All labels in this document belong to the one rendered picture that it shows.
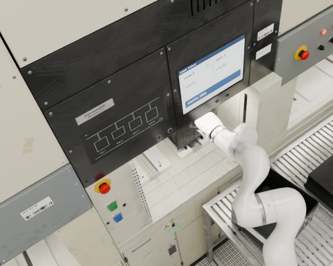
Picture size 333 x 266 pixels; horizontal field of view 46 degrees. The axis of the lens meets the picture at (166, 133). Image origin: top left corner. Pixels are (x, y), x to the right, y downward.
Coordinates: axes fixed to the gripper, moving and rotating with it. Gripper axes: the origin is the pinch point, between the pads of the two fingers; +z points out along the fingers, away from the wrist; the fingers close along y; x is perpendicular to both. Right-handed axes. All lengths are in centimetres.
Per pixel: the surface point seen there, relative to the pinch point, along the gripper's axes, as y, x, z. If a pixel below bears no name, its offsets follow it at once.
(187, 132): -3.8, -15.1, 3.0
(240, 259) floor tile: 4, -119, -33
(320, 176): 37, -33, -47
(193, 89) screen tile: -12.2, 36.8, -18.7
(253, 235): -6, -38, -49
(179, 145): -8.9, -22.1, 3.4
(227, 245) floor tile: 3, -119, -20
